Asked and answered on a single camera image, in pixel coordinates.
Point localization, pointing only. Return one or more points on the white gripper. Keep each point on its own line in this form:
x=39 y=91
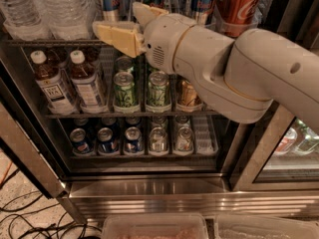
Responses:
x=163 y=39

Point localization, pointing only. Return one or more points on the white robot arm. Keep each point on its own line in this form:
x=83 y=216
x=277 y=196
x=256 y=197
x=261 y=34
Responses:
x=238 y=78

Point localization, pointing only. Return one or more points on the rear left green can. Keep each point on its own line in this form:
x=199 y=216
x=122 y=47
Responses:
x=125 y=64

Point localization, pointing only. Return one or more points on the green can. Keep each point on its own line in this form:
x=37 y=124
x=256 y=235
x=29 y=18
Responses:
x=158 y=87
x=125 y=89
x=125 y=64

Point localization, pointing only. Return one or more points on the front right green can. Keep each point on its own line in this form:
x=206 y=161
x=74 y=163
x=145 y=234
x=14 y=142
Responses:
x=158 y=87

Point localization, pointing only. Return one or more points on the front left green can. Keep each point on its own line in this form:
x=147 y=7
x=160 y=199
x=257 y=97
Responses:
x=125 y=89

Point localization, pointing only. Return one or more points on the front left gold can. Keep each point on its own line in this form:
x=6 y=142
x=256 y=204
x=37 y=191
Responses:
x=187 y=95

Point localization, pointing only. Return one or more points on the red coca-cola can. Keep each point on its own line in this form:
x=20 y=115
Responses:
x=236 y=15

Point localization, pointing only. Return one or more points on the right blue pepsi can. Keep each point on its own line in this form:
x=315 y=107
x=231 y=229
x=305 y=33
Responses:
x=134 y=140

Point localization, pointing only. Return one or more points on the blue pepsi can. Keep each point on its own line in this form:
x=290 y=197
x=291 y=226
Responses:
x=134 y=140
x=107 y=141
x=80 y=142

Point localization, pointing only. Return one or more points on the steel fridge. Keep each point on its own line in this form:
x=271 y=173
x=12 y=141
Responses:
x=101 y=185

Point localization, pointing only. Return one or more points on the middle blue pepsi can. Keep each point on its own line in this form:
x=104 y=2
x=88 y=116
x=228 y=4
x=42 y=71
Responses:
x=107 y=141

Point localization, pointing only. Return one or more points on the left silver can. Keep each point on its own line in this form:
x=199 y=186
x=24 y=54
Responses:
x=158 y=140

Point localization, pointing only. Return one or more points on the silver can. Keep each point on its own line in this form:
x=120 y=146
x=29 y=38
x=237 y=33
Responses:
x=158 y=140
x=184 y=139

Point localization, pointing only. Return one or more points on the right silver can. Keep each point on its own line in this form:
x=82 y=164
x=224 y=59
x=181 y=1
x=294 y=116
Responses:
x=184 y=139

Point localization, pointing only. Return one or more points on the left blue pepsi can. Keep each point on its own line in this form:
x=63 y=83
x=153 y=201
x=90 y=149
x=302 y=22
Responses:
x=80 y=142

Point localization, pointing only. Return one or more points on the open fridge door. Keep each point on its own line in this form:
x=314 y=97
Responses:
x=28 y=138

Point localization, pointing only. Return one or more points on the glass right fridge door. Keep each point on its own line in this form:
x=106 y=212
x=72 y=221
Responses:
x=280 y=153

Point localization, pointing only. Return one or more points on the clear water bottle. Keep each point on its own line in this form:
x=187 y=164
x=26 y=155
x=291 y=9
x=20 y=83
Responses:
x=68 y=19
x=22 y=20

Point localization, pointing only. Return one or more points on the right iced tea bottle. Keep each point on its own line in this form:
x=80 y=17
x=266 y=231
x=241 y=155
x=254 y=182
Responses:
x=87 y=81

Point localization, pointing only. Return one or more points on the iced tea bottle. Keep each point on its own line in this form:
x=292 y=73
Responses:
x=54 y=85
x=87 y=81

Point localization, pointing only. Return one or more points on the left iced tea bottle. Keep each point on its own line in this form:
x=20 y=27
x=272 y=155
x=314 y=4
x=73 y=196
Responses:
x=54 y=85

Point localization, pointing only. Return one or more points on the left clear water bottle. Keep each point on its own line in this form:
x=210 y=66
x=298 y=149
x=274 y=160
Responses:
x=22 y=20

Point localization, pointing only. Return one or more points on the left clear plastic bin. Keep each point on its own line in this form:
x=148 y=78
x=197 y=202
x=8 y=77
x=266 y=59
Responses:
x=155 y=226

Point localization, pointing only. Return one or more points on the clear plastic bin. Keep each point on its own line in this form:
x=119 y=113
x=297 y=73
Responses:
x=230 y=226
x=155 y=226

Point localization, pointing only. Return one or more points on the right clear plastic bin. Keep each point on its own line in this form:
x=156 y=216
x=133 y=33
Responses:
x=230 y=226

